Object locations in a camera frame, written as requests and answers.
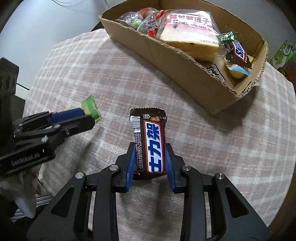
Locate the brown Snickers bar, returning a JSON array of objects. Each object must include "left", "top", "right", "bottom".
[{"left": 129, "top": 108, "right": 167, "bottom": 180}]

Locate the packaged toast bread slice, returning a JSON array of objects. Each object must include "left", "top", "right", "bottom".
[{"left": 156, "top": 9, "right": 220, "bottom": 62}]

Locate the clear bag of red snacks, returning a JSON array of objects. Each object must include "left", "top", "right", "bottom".
[{"left": 115, "top": 7, "right": 166, "bottom": 38}]

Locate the white gloved hand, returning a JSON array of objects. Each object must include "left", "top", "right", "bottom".
[{"left": 1, "top": 165, "right": 45, "bottom": 218}]

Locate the pink plaid tablecloth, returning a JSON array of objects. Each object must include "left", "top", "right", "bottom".
[{"left": 23, "top": 29, "right": 295, "bottom": 226}]

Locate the brown cardboard box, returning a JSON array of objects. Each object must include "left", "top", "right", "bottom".
[{"left": 99, "top": 1, "right": 268, "bottom": 114}]

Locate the yellow blue candy in box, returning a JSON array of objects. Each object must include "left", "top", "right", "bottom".
[{"left": 225, "top": 60, "right": 250, "bottom": 79}]

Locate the black small candy packet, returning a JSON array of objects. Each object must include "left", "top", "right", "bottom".
[{"left": 207, "top": 64, "right": 226, "bottom": 82}]

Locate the yellow candy wrapper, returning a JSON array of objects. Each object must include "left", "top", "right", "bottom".
[{"left": 247, "top": 55, "right": 254, "bottom": 63}]

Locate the green tissue box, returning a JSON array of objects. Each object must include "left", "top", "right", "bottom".
[{"left": 269, "top": 40, "right": 295, "bottom": 69}]

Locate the dark green candy packet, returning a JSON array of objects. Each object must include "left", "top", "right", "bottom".
[{"left": 218, "top": 31, "right": 237, "bottom": 43}]

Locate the black camera box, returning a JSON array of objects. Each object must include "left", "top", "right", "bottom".
[{"left": 1, "top": 58, "right": 19, "bottom": 128}]

